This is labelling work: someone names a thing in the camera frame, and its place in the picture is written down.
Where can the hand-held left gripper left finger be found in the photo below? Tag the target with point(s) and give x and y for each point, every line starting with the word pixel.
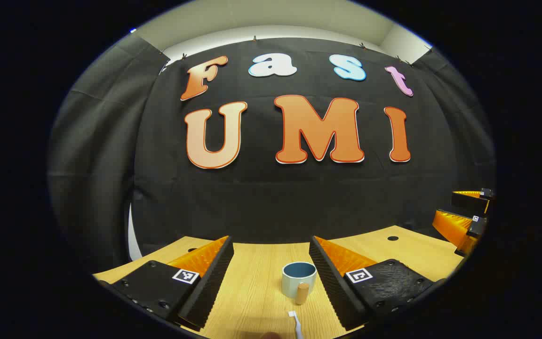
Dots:
pixel 212 282

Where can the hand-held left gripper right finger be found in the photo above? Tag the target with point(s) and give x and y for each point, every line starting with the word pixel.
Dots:
pixel 330 282

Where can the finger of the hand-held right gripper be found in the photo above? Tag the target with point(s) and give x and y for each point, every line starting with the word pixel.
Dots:
pixel 468 203
pixel 454 230

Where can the wooden desktop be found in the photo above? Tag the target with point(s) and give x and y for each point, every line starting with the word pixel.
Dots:
pixel 261 282

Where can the white toothbrush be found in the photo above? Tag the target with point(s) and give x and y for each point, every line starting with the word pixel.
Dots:
pixel 294 320

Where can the black backdrop cloth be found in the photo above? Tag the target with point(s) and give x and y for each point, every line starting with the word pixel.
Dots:
pixel 261 197

